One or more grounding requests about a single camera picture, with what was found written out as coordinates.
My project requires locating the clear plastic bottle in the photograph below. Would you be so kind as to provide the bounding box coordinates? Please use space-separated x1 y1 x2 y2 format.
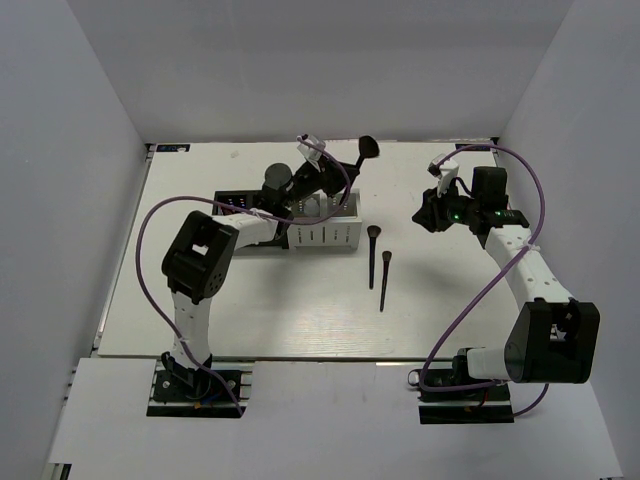
303 198 321 217

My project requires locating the black makeup brush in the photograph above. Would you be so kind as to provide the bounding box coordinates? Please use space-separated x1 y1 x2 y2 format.
366 225 382 290
379 250 392 312

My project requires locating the right blue table label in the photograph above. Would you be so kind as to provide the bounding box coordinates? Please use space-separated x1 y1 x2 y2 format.
455 143 492 152

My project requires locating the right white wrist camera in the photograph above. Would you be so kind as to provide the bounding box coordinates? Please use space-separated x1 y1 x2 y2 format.
428 155 459 197

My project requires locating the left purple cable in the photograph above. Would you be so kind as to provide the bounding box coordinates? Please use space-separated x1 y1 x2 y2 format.
135 142 356 416

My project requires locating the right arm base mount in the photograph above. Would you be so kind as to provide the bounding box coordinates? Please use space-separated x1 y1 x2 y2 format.
407 369 514 425

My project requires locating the blue table label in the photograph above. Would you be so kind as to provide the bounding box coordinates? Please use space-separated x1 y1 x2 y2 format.
156 144 190 153
455 143 492 152

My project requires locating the large powder brush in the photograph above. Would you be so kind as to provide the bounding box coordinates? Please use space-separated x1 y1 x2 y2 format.
337 135 380 190

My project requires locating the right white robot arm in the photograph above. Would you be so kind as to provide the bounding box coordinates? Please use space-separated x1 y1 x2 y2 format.
412 161 600 399

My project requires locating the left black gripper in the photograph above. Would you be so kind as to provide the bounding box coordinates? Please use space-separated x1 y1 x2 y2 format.
283 154 360 209

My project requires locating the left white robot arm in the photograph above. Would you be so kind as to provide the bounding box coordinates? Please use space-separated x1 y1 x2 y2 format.
161 154 364 399

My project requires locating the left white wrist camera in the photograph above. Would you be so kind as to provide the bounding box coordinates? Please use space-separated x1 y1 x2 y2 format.
297 134 326 164

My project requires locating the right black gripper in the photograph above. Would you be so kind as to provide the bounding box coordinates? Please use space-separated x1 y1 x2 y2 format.
412 178 480 233

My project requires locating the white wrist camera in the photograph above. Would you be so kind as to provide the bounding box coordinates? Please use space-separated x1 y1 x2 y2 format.
297 134 326 164
428 155 459 197

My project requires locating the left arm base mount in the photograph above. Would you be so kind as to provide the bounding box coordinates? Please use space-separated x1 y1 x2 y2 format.
146 361 255 419

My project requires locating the black slotted organizer box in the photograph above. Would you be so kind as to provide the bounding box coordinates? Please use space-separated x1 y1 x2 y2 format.
213 189 291 252

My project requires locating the left blue table label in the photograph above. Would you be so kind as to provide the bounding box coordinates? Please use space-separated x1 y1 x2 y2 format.
156 144 190 153

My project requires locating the white slotted organizer box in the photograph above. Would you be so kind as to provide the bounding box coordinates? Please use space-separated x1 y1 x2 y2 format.
287 189 363 249

